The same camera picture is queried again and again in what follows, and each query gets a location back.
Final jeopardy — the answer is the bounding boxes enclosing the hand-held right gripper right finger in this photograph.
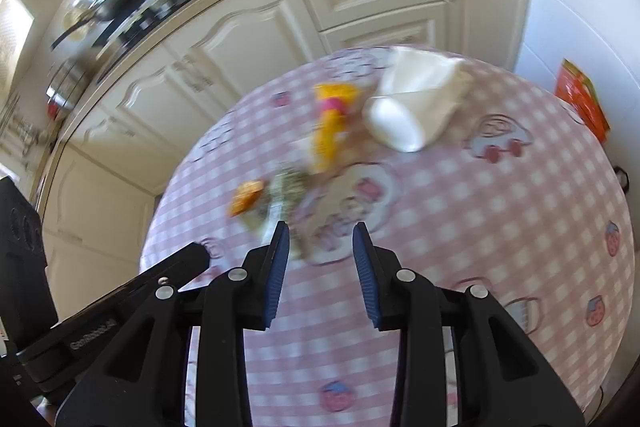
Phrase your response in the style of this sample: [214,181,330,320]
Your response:
[352,222,586,427]

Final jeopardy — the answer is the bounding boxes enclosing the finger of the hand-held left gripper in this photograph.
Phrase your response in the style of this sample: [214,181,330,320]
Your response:
[115,242,211,319]

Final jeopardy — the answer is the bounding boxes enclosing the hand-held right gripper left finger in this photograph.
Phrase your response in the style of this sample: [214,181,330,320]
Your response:
[55,221,292,427]

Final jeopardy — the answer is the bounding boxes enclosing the orange snack piece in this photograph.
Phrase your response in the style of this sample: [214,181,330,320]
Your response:
[229,179,266,218]

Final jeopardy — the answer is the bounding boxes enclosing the gold wrapper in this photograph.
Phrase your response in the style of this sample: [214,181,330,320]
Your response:
[242,167,313,258]

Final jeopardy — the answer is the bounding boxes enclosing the yellow and pink toy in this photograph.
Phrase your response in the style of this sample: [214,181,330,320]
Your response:
[309,82,362,175]

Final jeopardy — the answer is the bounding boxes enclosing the round table, purple checked cloth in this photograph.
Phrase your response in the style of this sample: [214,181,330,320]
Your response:
[139,47,632,427]

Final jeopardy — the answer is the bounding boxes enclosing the steel steamer pot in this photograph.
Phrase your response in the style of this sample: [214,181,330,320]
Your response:
[45,57,96,108]

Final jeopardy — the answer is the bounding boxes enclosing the cream lattice door cabinet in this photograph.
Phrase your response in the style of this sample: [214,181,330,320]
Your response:
[0,0,33,92]

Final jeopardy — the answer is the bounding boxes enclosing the cream base cabinets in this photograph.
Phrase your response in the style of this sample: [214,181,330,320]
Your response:
[30,0,536,308]

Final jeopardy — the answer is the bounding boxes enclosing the small cream drawer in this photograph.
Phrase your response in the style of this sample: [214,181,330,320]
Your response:
[320,19,436,56]

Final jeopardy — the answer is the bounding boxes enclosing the red orange printed bag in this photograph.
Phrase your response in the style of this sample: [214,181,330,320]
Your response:
[555,58,612,145]

